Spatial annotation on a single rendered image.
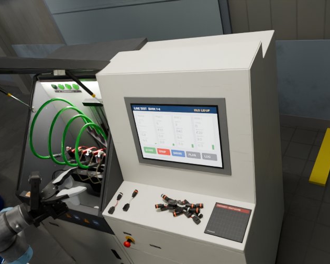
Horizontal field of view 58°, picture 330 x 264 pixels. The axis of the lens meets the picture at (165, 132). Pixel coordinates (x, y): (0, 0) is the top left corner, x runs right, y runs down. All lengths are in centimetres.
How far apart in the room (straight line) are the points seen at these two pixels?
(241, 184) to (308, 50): 172
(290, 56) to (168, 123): 178
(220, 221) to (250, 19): 195
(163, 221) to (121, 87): 62
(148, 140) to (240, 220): 53
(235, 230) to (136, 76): 75
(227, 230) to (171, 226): 24
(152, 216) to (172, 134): 39
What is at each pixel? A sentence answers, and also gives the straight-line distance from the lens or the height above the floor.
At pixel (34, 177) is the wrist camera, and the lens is 98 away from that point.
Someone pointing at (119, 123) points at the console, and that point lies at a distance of 144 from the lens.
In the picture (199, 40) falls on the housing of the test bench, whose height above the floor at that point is 147.
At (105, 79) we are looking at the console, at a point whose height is 153.
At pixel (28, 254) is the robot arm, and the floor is 131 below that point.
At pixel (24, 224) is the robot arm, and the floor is 143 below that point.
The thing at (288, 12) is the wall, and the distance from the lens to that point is 272.
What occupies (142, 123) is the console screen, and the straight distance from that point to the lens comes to 136.
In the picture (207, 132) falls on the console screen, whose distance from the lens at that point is 122.
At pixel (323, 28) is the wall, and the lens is 272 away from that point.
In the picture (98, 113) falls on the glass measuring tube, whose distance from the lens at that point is 187.
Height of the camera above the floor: 206
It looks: 36 degrees down
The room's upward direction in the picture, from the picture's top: 19 degrees counter-clockwise
